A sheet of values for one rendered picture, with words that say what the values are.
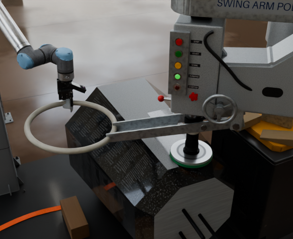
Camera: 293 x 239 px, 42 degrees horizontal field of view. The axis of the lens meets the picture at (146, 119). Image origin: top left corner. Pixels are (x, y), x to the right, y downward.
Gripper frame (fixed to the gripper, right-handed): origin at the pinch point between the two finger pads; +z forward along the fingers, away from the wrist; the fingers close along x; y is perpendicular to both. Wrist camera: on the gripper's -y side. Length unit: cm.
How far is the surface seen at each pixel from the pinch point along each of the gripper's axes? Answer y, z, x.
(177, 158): -45, -1, 59
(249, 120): -103, 3, 29
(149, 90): -54, 3, -19
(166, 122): -43, -13, 44
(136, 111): -38.2, 3.4, 5.5
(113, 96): -28.9, 4.3, -16.8
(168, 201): -37, 14, 72
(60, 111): -4, 95, -157
